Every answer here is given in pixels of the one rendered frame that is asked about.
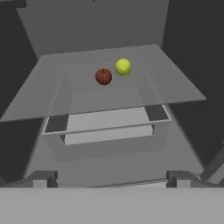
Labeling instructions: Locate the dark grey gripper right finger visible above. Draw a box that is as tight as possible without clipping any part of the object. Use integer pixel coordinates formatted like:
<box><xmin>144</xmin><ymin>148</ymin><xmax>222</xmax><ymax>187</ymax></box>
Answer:
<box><xmin>165</xmin><ymin>170</ymin><xmax>219</xmax><ymax>189</ymax></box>

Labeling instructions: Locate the translucent fridge drawer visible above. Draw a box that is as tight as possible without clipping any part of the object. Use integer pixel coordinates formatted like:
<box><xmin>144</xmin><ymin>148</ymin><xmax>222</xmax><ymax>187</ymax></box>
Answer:
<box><xmin>42</xmin><ymin>61</ymin><xmax>172</xmax><ymax>163</ymax></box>

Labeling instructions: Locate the translucent glass fridge shelf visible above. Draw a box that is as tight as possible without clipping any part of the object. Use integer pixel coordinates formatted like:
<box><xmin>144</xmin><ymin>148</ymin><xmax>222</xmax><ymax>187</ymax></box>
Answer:
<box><xmin>0</xmin><ymin>44</ymin><xmax>207</xmax><ymax>123</ymax></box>

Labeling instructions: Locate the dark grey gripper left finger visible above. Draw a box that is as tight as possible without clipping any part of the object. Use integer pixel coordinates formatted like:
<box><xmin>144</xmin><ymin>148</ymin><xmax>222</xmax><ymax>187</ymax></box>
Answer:
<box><xmin>6</xmin><ymin>170</ymin><xmax>59</xmax><ymax>189</ymax></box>

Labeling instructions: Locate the grey fridge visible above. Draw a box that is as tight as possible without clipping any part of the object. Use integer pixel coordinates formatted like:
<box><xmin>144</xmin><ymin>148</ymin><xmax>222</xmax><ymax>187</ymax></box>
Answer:
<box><xmin>0</xmin><ymin>0</ymin><xmax>224</xmax><ymax>189</ymax></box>

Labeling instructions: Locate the red apple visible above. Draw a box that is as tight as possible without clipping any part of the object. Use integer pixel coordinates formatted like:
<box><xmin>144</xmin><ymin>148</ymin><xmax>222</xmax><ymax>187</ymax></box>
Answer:
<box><xmin>94</xmin><ymin>68</ymin><xmax>113</xmax><ymax>86</ymax></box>

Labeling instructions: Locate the yellow-green pear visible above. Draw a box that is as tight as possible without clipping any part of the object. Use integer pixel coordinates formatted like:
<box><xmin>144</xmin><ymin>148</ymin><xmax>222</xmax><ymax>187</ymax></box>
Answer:
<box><xmin>114</xmin><ymin>58</ymin><xmax>132</xmax><ymax>77</ymax></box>

